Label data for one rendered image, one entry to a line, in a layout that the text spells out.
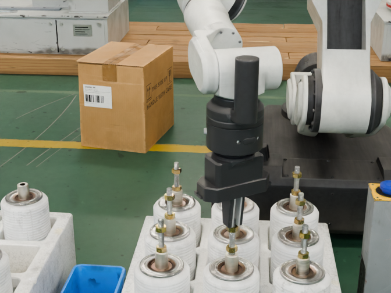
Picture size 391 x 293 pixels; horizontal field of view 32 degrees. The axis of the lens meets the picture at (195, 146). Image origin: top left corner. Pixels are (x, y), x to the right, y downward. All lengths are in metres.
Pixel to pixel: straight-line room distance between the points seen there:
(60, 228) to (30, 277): 0.18
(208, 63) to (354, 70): 0.58
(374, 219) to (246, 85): 0.46
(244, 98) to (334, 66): 0.56
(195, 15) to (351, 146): 0.89
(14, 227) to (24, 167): 0.81
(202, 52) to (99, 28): 2.22
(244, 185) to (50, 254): 0.47
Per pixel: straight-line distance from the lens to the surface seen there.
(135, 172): 2.13
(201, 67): 0.98
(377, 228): 1.31
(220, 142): 1.01
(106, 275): 1.43
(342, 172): 1.69
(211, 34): 1.05
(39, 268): 1.32
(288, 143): 1.90
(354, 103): 1.47
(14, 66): 3.27
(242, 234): 1.26
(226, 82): 0.98
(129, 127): 2.25
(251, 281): 1.13
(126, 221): 1.84
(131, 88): 2.20
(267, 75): 1.00
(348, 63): 1.50
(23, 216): 1.40
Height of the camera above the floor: 0.87
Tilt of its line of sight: 22 degrees down
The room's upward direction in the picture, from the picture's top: straight up
